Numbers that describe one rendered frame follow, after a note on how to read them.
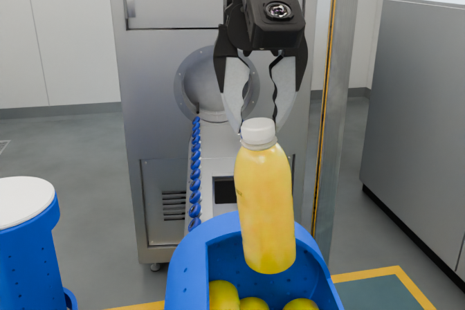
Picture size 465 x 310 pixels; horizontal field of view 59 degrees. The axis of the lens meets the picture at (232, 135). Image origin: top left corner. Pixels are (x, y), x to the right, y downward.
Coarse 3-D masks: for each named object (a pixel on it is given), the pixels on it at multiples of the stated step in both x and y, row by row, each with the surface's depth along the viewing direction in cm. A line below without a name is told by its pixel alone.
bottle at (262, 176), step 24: (264, 144) 46; (240, 168) 47; (264, 168) 45; (288, 168) 47; (240, 192) 48; (264, 192) 46; (288, 192) 48; (240, 216) 50; (264, 216) 47; (288, 216) 49; (264, 240) 49; (288, 240) 50; (264, 264) 50; (288, 264) 51
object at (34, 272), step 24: (48, 216) 108; (0, 240) 99; (24, 240) 103; (48, 240) 109; (0, 264) 101; (24, 264) 104; (48, 264) 110; (0, 288) 103; (24, 288) 106; (48, 288) 112
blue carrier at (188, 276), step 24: (216, 216) 70; (192, 240) 67; (216, 240) 64; (240, 240) 71; (312, 240) 70; (192, 264) 61; (216, 264) 73; (240, 264) 73; (312, 264) 74; (168, 288) 65; (192, 288) 57; (240, 288) 75; (264, 288) 75; (288, 288) 76; (312, 288) 76
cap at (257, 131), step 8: (248, 120) 47; (256, 120) 47; (264, 120) 47; (272, 120) 46; (248, 128) 45; (256, 128) 45; (264, 128) 45; (272, 128) 45; (248, 136) 45; (256, 136) 45; (264, 136) 45; (272, 136) 46; (256, 144) 45
